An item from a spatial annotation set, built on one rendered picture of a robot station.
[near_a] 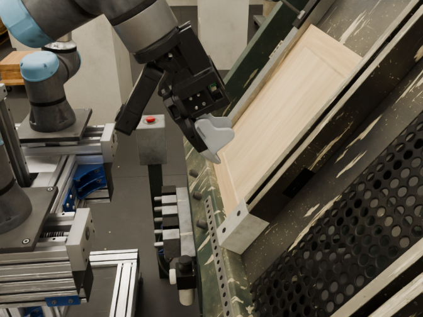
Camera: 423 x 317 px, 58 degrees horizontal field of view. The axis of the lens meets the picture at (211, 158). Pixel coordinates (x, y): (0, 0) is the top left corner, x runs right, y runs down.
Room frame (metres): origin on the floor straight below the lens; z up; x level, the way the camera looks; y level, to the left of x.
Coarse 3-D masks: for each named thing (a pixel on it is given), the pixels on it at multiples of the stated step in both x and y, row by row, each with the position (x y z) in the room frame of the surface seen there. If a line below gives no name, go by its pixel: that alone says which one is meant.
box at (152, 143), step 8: (160, 120) 1.42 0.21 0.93; (136, 128) 1.35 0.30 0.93; (144, 128) 1.35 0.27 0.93; (152, 128) 1.36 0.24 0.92; (160, 128) 1.36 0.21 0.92; (144, 136) 1.35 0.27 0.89; (152, 136) 1.36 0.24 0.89; (160, 136) 1.36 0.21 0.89; (144, 144) 1.35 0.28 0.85; (152, 144) 1.36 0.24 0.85; (160, 144) 1.36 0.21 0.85; (144, 152) 1.35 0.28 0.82; (152, 152) 1.36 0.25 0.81; (160, 152) 1.36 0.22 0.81; (144, 160) 1.35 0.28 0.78; (152, 160) 1.36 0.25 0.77; (160, 160) 1.36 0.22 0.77
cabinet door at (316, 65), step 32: (320, 32) 1.15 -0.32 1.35; (288, 64) 1.18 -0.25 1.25; (320, 64) 1.03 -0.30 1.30; (352, 64) 0.91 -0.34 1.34; (256, 96) 1.22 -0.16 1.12; (288, 96) 1.05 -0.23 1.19; (320, 96) 0.92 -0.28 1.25; (256, 128) 1.08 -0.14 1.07; (288, 128) 0.93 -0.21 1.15; (224, 160) 1.10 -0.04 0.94; (256, 160) 0.95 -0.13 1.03; (224, 192) 0.96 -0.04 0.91
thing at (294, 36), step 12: (324, 0) 1.25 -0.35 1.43; (312, 12) 1.25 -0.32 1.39; (324, 12) 1.25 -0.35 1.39; (312, 24) 1.25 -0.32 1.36; (288, 36) 1.27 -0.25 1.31; (300, 36) 1.24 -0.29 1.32; (288, 48) 1.24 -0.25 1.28; (276, 60) 1.23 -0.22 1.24; (264, 72) 1.24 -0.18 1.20; (252, 84) 1.26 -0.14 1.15; (264, 84) 1.23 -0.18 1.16; (252, 96) 1.22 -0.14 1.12; (240, 108) 1.22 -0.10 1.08
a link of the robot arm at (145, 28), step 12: (156, 0) 0.53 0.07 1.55; (144, 12) 0.47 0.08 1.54; (156, 12) 0.47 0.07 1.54; (168, 12) 0.49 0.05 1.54; (120, 24) 0.47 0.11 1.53; (132, 24) 0.46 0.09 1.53; (144, 24) 0.47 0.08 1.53; (156, 24) 0.47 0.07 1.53; (168, 24) 0.48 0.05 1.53; (120, 36) 0.48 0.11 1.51; (132, 36) 0.47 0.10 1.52; (144, 36) 0.46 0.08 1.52; (156, 36) 0.47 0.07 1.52; (168, 36) 0.48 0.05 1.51; (132, 48) 0.47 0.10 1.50; (144, 48) 0.47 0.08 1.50
